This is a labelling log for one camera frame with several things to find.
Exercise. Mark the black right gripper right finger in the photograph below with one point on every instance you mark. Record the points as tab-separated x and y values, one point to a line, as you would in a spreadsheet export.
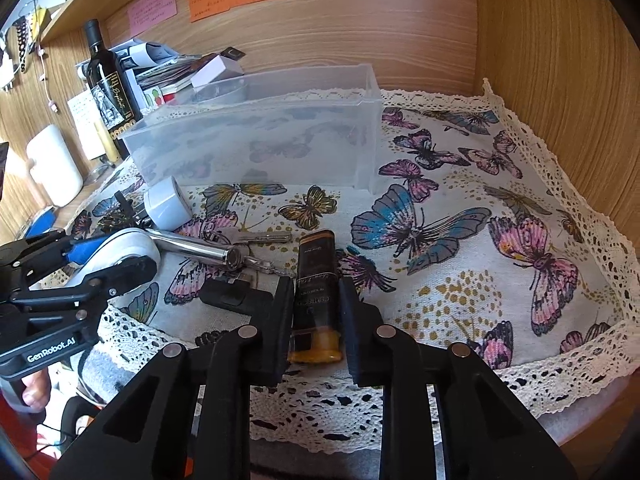
486	432

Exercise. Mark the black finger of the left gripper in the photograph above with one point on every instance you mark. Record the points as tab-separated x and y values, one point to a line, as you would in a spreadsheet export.
103	285

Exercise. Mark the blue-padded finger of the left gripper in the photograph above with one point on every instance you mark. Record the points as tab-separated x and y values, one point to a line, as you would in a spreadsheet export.
26	261

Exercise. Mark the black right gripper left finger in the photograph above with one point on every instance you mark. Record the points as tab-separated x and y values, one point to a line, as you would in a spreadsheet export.
186	413

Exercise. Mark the white handheld massager device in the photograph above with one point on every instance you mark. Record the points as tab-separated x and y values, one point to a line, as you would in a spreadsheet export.
101	252

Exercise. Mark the black and gold tube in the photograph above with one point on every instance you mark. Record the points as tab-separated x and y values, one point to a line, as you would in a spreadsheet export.
316	323

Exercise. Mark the person's left hand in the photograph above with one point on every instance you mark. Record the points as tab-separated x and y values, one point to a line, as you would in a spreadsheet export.
37	390

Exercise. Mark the silver metal cylinder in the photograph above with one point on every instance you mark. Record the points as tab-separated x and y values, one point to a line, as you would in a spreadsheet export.
225	256

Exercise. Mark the white cylindrical container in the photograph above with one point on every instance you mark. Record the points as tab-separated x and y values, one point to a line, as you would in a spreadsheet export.
53	167

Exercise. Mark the silver key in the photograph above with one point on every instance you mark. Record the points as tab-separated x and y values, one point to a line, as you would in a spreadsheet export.
236	236

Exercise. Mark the black small device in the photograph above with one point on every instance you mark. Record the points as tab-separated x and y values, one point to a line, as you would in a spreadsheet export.
238	296

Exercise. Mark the white handwritten paper note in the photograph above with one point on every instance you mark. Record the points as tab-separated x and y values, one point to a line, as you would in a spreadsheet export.
87	123

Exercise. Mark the dark wine bottle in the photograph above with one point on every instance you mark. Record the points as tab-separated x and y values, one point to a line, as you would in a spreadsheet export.
110	89

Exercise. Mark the butterfly print lace cloth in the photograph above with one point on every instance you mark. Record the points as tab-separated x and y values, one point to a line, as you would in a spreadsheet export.
471	233

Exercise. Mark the stack of books and papers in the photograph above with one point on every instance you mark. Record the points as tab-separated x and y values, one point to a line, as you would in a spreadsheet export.
154	70

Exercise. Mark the small white box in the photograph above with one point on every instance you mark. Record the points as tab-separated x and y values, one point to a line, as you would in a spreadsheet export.
217	69

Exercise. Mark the clear plastic storage box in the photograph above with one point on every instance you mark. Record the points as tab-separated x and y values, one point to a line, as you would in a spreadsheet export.
300	126

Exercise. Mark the pink paper note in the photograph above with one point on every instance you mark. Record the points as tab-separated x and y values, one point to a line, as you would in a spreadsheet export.
143	14

